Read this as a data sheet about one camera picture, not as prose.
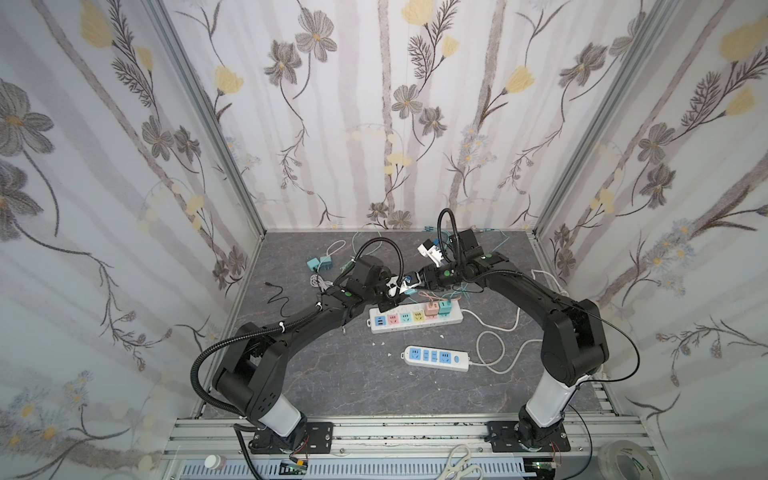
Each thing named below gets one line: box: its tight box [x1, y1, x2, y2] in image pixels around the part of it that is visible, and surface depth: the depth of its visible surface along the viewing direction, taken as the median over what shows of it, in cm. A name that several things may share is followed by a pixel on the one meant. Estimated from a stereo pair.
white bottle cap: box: [204, 454, 221, 469], surface depth 69 cm
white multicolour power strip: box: [367, 300, 464, 334], surface depth 95 cm
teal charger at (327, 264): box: [319, 256, 333, 270], surface depth 110 cm
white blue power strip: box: [400, 345, 471, 373], surface depth 87 cm
